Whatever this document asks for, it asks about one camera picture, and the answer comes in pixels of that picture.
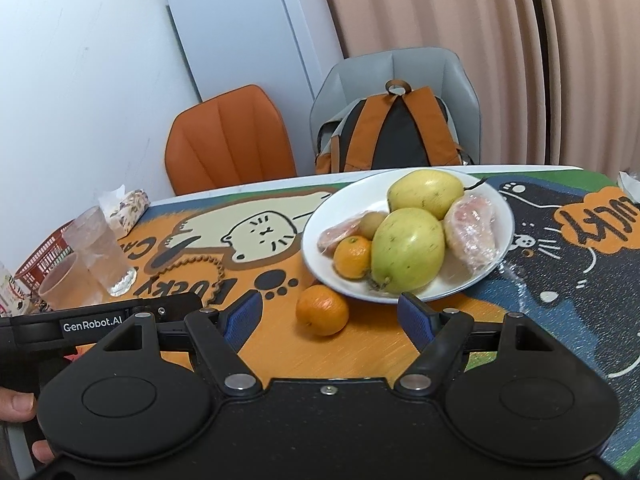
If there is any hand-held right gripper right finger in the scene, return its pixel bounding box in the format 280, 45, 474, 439
395, 291, 551, 393

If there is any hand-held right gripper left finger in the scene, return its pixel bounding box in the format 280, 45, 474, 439
97, 290, 263, 393

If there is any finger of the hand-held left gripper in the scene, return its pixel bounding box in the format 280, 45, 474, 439
10, 292, 203, 350

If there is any yellow-green pear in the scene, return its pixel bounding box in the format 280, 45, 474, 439
370, 207, 446, 294

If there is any large pomelo piece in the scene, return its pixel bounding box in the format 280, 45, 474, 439
443, 195, 498, 269

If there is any small pomelo piece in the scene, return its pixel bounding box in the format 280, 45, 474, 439
317, 212, 373, 256

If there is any white plate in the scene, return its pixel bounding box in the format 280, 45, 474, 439
301, 167, 516, 305

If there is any person's left hand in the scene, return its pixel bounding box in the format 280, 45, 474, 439
0, 386, 56, 465

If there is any short clear plastic cup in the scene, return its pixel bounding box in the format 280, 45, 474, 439
37, 251, 103, 311

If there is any printed paper packet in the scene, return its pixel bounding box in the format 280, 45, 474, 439
0, 260, 36, 318

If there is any tall clear plastic cup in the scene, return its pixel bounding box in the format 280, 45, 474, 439
62, 205, 137, 297

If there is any red plastic basket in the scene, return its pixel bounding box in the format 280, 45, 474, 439
14, 220, 76, 281

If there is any orange with green stem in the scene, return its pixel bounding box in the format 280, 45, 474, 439
332, 235, 373, 280

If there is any small brown longan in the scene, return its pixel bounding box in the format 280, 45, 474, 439
360, 211, 388, 241

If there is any patterned tissue pack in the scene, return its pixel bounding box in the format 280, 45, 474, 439
97, 184, 151, 233

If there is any cat printed table mat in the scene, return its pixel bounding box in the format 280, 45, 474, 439
65, 170, 640, 476

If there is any orange chair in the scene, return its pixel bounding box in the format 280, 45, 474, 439
165, 84, 298, 196

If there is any orange and black backpack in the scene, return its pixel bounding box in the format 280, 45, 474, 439
315, 79, 473, 175

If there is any white crumpled paper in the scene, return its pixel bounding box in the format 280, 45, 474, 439
617, 170, 640, 201

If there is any grey chair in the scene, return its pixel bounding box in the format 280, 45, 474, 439
309, 47, 483, 173

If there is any white refrigerator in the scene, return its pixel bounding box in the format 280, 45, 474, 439
165, 0, 346, 103

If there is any pink curtain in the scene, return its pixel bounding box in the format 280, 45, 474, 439
310, 0, 640, 173

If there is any brown bead chain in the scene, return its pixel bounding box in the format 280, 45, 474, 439
150, 254, 224, 306

